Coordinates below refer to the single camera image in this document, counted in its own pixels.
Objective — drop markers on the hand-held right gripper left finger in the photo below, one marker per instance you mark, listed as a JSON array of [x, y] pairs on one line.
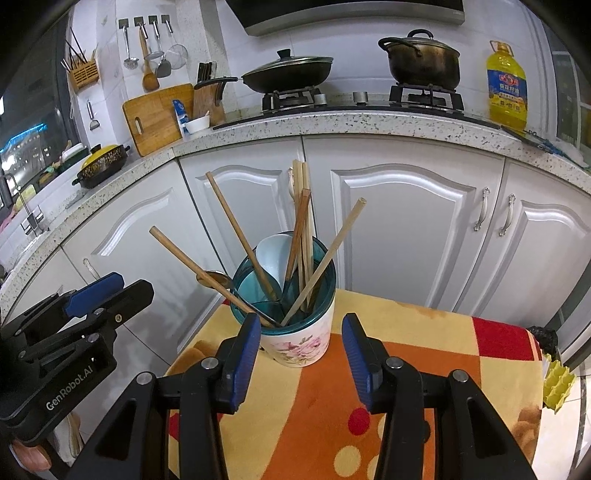
[[244, 364]]

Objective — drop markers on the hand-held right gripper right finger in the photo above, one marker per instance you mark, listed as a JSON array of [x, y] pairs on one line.
[[362, 364]]

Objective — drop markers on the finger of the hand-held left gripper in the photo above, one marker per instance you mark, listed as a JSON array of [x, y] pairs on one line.
[[92, 290], [129, 300]]

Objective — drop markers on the floral cup with teal rim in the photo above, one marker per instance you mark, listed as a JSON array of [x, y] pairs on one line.
[[295, 346]]

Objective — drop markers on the metal spoon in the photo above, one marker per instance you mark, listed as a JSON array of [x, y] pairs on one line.
[[214, 278]]

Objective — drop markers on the white ceramic spoon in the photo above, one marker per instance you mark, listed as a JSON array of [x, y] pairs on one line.
[[272, 258]]

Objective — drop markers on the person's left hand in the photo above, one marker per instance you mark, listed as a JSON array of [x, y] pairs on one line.
[[30, 457]]

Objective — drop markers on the checkered plush mat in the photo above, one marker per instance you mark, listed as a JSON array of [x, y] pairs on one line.
[[300, 415]]

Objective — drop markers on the steel sink faucet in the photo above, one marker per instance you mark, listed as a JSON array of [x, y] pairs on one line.
[[27, 212]]

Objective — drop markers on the black casserole with yellow lid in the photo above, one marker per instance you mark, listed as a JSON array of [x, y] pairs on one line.
[[99, 168]]

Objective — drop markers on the green container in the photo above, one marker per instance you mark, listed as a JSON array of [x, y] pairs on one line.
[[71, 159]]

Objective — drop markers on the wooden cutting board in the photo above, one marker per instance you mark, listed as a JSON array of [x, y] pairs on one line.
[[157, 120]]

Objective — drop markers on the black trash bag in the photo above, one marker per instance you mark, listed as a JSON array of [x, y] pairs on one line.
[[545, 339]]

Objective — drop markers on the dark window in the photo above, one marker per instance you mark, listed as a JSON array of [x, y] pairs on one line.
[[27, 115]]

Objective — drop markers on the small white bowl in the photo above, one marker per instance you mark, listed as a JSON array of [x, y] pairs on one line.
[[197, 125]]

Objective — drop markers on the blue and white packet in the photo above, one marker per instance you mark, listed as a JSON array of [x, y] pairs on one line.
[[180, 115]]

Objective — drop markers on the yellow egg tray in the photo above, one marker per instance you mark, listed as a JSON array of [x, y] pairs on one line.
[[558, 383]]

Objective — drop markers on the wooden knife block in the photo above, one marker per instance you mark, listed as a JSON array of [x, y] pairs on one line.
[[207, 101]]

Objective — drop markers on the wooden spatula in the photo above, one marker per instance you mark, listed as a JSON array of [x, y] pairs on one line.
[[150, 78]]

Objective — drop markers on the steel ladle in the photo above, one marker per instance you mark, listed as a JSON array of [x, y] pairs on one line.
[[130, 62]]

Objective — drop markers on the metal turner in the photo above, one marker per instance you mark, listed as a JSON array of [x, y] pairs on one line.
[[162, 69]]

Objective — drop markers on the black gas stove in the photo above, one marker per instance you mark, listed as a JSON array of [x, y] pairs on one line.
[[341, 108]]

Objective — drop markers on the silver stove knob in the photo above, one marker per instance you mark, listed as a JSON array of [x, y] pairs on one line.
[[360, 97], [321, 99]]

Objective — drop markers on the black wok with lid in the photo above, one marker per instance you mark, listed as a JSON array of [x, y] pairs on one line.
[[286, 74]]

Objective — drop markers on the black stockpot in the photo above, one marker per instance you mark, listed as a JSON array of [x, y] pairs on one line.
[[422, 64]]

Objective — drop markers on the yellow cooking oil bottle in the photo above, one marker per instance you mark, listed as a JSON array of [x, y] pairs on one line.
[[508, 92]]

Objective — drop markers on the glass partition door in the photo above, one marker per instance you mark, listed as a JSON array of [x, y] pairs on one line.
[[570, 92]]

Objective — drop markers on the steel range hood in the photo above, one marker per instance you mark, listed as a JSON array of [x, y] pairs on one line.
[[346, 14]]

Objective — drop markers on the wooden wall chopstick holder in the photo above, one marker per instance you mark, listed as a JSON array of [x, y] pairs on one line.
[[83, 74]]

